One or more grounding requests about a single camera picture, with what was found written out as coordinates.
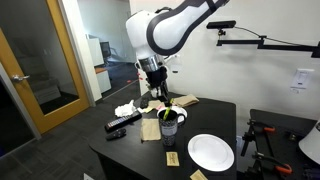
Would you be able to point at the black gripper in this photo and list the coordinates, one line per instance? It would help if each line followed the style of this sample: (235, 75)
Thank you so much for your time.
(157, 79)

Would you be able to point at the yellow pen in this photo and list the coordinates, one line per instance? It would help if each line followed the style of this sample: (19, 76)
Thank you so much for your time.
(168, 109)

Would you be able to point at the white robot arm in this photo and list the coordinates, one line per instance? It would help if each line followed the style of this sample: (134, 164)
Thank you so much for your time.
(154, 35)

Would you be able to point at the brown napkin by mug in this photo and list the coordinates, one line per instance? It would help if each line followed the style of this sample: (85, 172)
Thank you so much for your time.
(150, 130)

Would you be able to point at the black patterned mug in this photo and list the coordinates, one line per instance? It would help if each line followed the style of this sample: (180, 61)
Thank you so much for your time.
(168, 122)

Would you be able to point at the brown napkin middle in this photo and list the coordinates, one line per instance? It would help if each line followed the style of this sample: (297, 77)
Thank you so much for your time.
(155, 104)

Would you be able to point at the pink sweetener packet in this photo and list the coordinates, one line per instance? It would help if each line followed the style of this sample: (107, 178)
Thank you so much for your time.
(160, 107)

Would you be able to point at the small white plate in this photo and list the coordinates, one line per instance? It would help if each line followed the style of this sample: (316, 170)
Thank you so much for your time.
(179, 110)

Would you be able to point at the folded brown napkin far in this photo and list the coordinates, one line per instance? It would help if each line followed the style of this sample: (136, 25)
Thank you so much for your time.
(186, 100)

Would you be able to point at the crumpled white tissue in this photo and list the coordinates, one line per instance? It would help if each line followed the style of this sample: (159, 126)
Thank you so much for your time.
(126, 109)

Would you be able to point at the long black remote control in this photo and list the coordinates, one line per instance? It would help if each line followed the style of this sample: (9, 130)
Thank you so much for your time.
(122, 121)

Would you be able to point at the small black remote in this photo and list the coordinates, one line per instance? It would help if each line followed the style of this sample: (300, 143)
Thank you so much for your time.
(115, 135)

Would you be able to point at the sugar packet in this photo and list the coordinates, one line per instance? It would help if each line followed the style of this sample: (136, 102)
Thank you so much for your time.
(172, 159)

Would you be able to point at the large white plate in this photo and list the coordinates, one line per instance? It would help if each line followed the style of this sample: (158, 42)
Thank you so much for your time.
(211, 152)

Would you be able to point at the brown packet at edge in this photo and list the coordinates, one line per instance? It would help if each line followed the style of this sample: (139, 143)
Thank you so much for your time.
(198, 175)

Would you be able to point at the black side table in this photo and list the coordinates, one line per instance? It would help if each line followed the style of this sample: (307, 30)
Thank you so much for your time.
(284, 143)

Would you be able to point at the wooden glass door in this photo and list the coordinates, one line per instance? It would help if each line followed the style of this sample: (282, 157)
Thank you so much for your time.
(35, 42)

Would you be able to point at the white lamp shade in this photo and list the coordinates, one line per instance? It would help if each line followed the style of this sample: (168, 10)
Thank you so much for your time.
(310, 144)

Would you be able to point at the black camera on boom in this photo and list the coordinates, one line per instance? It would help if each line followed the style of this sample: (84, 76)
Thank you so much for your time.
(221, 24)

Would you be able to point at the orange handled clamp upper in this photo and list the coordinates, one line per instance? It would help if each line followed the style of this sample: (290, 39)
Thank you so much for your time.
(256, 128)

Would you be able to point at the orange handled clamp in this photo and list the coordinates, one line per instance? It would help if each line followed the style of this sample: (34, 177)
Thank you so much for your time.
(256, 172)
(256, 128)

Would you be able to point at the orange handled clamp lower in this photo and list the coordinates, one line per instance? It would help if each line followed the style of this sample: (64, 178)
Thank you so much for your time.
(256, 172)

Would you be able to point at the white wall switch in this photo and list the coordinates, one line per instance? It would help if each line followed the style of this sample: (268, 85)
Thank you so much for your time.
(301, 78)

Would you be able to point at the silver door handle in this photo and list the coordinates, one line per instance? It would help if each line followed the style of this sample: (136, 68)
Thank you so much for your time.
(18, 78)

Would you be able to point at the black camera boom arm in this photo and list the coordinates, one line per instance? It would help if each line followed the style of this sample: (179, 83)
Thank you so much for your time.
(260, 43)

